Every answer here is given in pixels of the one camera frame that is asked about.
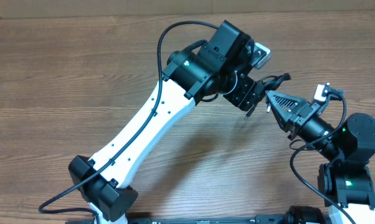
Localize black cable bundle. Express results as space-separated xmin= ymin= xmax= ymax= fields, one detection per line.
xmin=244 ymin=72 xmax=292 ymax=121

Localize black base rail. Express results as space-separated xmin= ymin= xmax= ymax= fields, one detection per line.
xmin=126 ymin=213 xmax=289 ymax=224

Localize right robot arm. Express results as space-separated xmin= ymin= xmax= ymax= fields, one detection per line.
xmin=266 ymin=85 xmax=375 ymax=223

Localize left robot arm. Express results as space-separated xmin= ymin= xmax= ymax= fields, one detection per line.
xmin=69 ymin=21 xmax=271 ymax=223

